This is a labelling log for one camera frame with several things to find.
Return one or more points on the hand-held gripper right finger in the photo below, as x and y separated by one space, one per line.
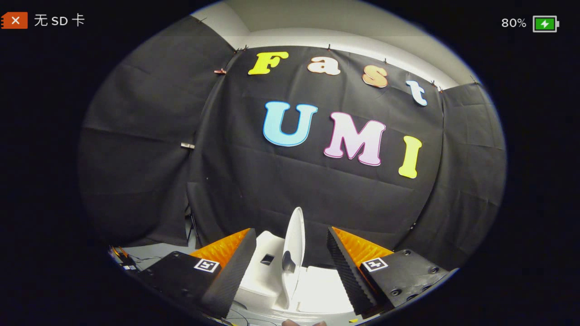
349 271

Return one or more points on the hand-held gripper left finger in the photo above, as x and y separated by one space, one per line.
235 271

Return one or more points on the white toilet lid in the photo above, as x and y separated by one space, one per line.
295 240

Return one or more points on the white toilet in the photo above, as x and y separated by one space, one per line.
263 285

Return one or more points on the white toilet seat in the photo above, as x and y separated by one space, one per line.
321 290

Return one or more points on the black metal stand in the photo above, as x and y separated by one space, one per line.
194 226

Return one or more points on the black backdrop cloth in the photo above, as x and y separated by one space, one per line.
281 181

